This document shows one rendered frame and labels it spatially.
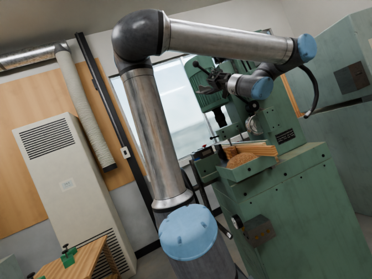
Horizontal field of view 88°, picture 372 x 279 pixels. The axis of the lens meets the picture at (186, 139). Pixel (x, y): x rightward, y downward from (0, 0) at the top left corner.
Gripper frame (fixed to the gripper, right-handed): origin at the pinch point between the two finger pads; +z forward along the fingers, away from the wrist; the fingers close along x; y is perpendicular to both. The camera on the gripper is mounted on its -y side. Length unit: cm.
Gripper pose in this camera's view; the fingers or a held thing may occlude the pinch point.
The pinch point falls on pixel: (203, 82)
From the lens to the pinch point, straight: 107.3
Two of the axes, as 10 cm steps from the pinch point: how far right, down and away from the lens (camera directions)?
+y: -5.2, -4.7, -7.1
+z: -6.4, -3.3, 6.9
